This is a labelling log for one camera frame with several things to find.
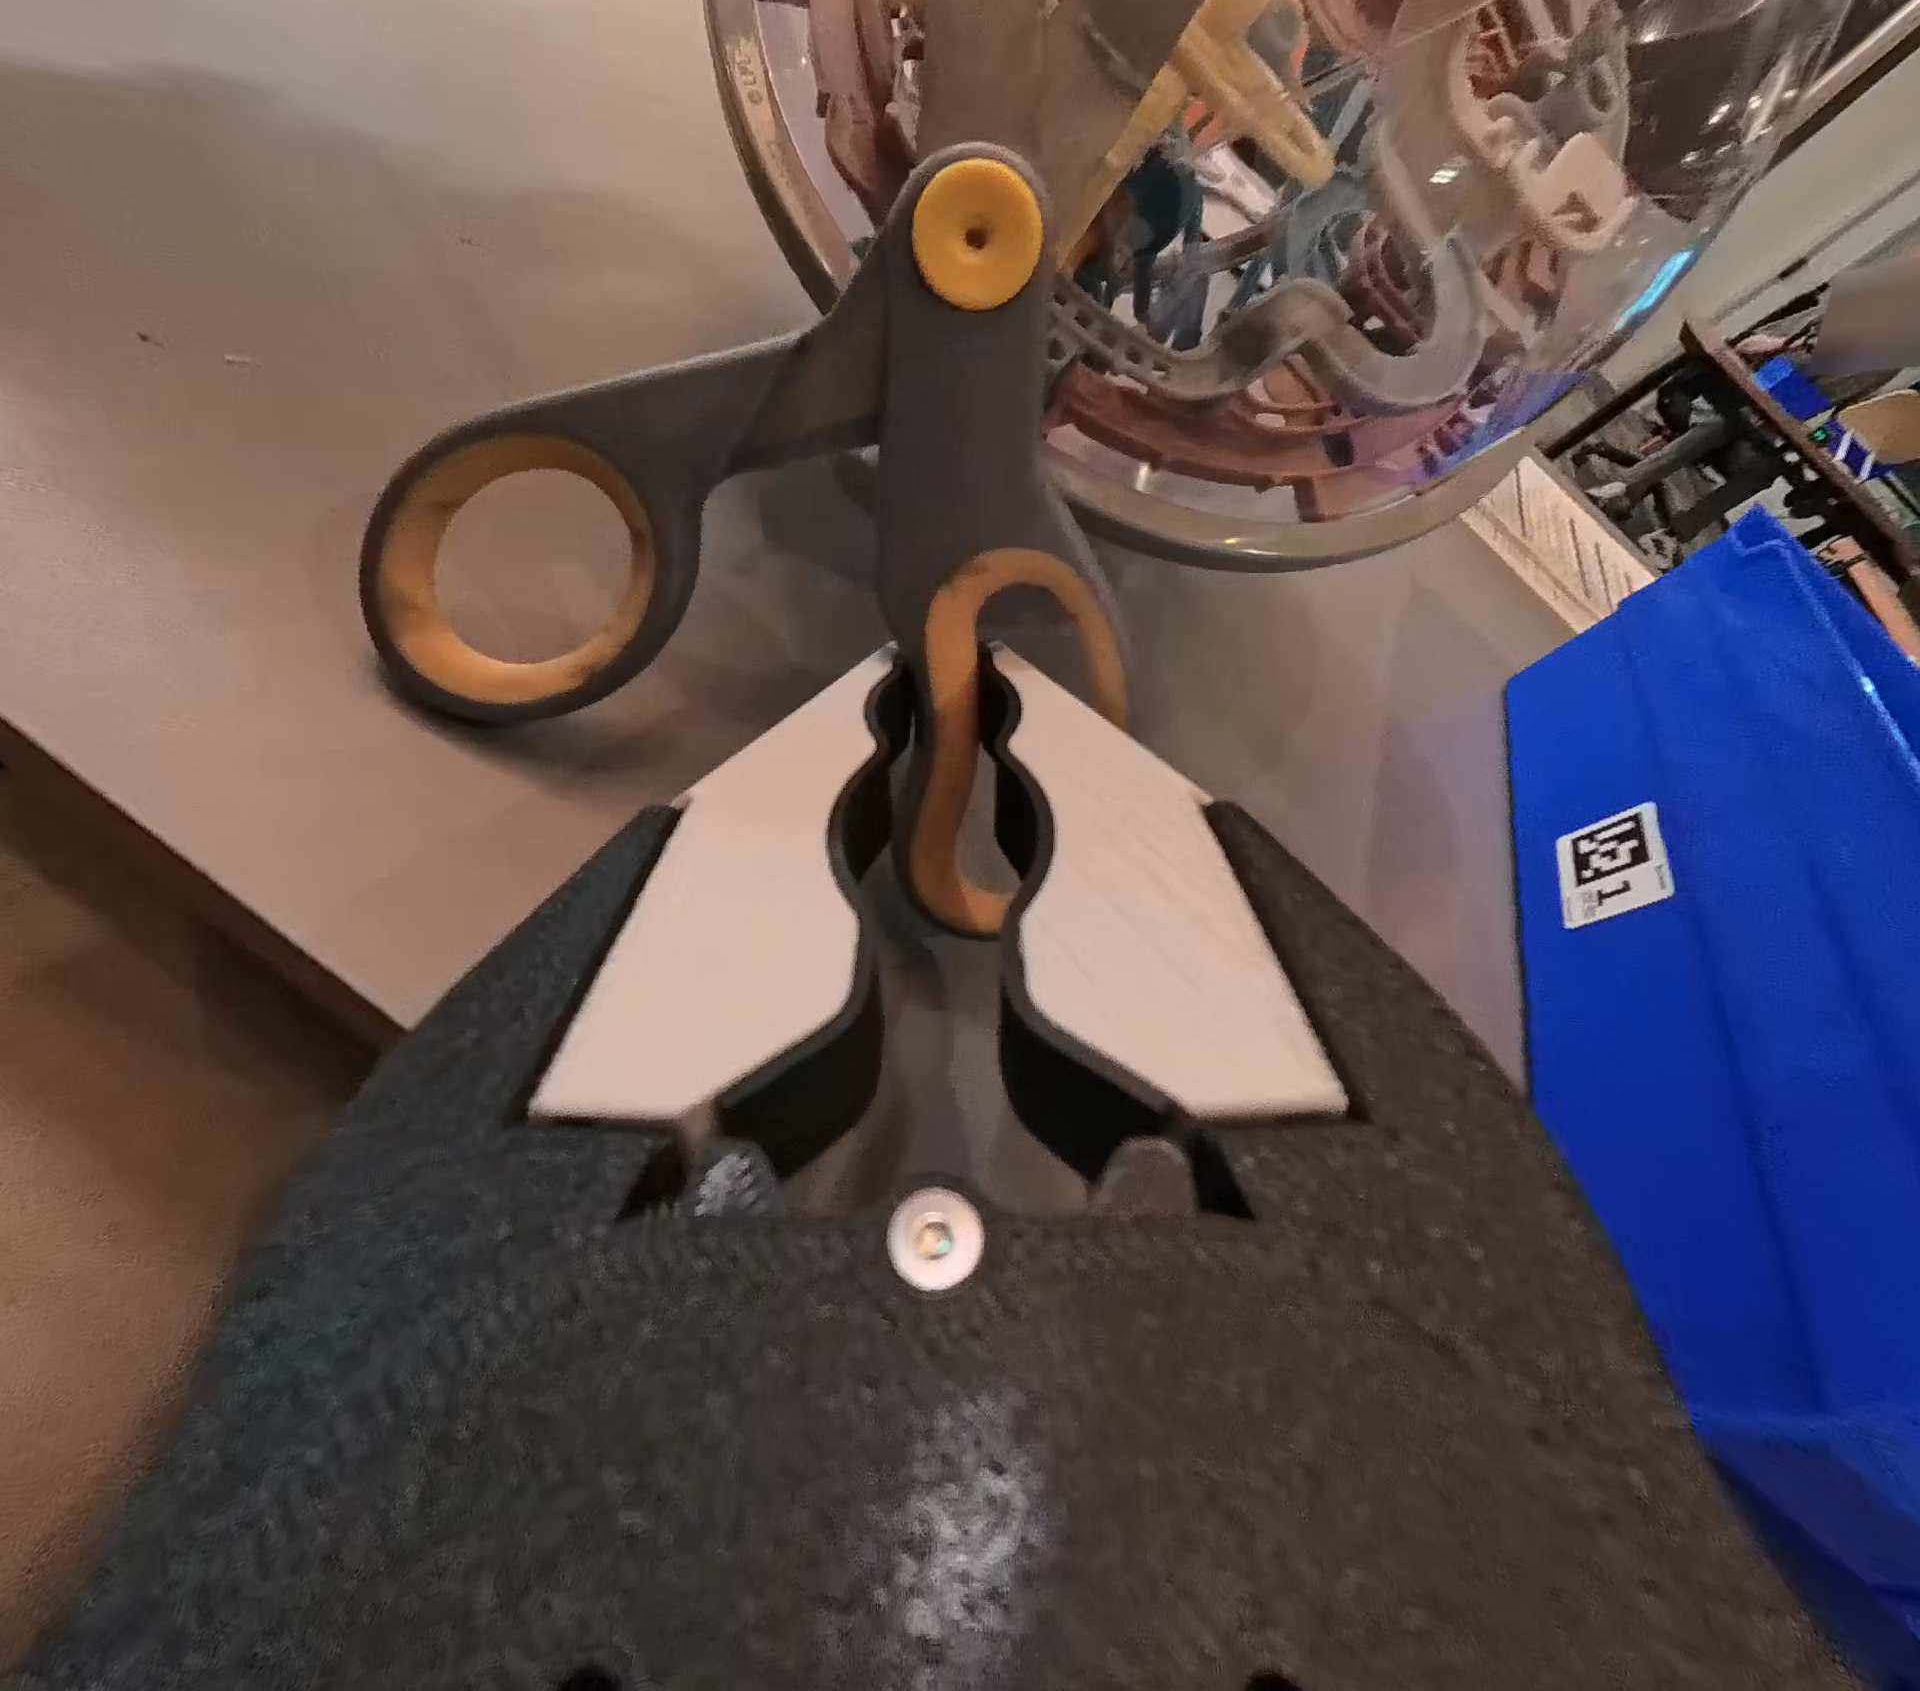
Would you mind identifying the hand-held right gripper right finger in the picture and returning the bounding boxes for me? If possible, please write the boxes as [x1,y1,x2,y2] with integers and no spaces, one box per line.
[982,646,1351,1123]

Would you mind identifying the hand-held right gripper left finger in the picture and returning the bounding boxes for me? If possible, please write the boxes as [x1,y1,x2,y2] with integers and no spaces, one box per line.
[526,655,912,1126]

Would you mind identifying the grey handled scissors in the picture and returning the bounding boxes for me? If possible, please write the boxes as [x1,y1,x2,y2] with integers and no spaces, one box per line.
[358,0,1200,942]

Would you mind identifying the blue plastic bin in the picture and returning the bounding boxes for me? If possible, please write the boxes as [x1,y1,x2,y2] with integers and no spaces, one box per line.
[1502,508,1920,1678]

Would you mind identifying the clear maze puzzle ball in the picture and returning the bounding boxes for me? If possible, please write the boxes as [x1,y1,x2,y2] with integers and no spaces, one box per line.
[701,0,1920,575]

